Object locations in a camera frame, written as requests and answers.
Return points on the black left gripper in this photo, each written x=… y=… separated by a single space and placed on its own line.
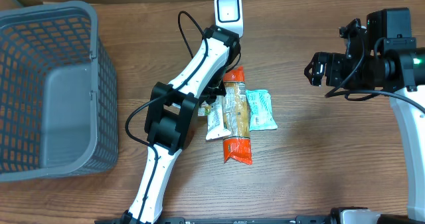
x=215 y=93

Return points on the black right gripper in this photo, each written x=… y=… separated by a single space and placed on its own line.
x=329 y=70

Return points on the green snack packet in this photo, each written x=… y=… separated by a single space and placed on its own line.
x=204 y=109

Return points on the orange noodle package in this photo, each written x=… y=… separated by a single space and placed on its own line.
x=237 y=145

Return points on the white tube with gold cap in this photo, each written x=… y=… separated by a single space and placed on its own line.
x=215 y=121

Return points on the teal tissue packet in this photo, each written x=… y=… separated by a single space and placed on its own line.
x=261 y=116

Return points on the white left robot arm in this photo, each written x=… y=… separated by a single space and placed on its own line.
x=172 y=111

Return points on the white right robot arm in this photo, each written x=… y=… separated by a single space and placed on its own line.
x=397 y=74

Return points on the white barcode scanner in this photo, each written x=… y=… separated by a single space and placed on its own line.
x=229 y=15

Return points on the grey plastic shopping basket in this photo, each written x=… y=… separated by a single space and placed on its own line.
x=59 y=112

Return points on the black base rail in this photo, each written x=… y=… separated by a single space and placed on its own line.
x=337 y=215

